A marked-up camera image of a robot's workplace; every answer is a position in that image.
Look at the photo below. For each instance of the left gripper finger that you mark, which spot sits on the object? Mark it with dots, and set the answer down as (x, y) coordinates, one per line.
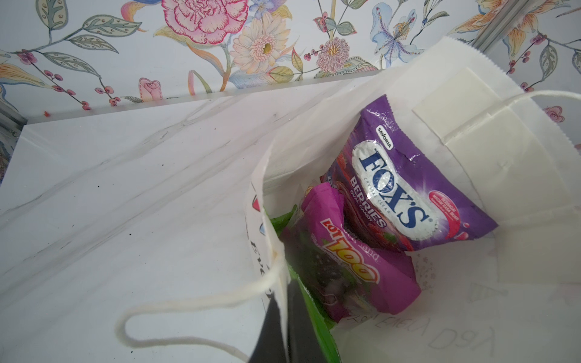
(272, 345)

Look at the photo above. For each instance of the green chips bag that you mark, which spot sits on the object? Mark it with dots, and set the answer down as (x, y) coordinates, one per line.
(317, 326)

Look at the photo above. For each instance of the magenta purple snack bag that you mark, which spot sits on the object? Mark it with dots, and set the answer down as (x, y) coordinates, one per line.
(345, 275)

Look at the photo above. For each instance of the purple white snack packet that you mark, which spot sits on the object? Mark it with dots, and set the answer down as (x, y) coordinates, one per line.
(395, 197)

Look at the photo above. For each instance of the white paper bag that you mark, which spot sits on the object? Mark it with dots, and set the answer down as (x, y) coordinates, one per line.
(499, 298)

